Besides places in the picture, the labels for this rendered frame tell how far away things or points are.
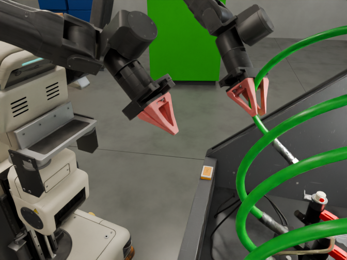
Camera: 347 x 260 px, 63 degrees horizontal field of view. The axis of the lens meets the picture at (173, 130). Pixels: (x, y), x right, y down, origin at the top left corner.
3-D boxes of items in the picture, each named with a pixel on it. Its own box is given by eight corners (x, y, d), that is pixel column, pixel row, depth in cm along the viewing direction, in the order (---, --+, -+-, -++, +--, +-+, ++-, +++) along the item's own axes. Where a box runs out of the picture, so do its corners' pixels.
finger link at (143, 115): (183, 131, 49) (150, 87, 48) (159, 146, 54) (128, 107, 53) (200, 114, 54) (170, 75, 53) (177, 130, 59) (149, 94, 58)
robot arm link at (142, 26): (66, 28, 51) (64, 67, 48) (89, -21, 43) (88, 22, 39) (126, 49, 58) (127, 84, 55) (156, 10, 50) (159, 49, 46)
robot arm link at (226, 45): (221, 44, 71) (209, 37, 66) (245, 27, 67) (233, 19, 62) (231, 67, 69) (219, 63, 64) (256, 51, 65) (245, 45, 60)
